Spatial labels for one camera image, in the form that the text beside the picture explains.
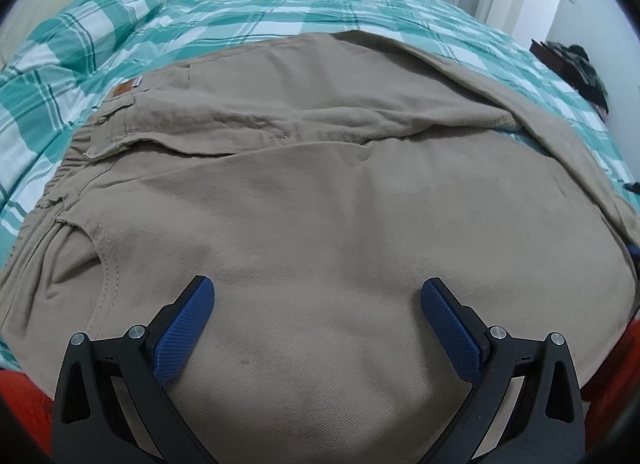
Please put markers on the pile of dark clothes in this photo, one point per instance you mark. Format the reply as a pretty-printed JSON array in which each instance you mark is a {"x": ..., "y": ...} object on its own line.
[{"x": 585, "y": 69}]

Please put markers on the green white checked duvet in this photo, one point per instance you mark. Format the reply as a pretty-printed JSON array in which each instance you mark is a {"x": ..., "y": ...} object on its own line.
[{"x": 300, "y": 6}]

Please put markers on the khaki pants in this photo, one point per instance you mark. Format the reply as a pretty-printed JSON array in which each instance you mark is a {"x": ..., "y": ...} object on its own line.
[{"x": 320, "y": 214}]

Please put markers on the dark wooden cabinet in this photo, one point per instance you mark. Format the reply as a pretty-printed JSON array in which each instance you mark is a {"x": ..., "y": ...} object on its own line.
[{"x": 542, "y": 56}]

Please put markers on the orange bed sheet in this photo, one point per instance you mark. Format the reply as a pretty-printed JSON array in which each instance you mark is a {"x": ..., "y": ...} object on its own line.
[{"x": 25, "y": 404}]

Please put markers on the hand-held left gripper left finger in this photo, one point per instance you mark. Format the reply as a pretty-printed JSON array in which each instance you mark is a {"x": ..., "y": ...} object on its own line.
[{"x": 185, "y": 324}]

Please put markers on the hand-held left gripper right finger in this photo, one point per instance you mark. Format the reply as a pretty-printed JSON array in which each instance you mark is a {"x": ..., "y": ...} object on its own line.
[{"x": 450, "y": 326}]

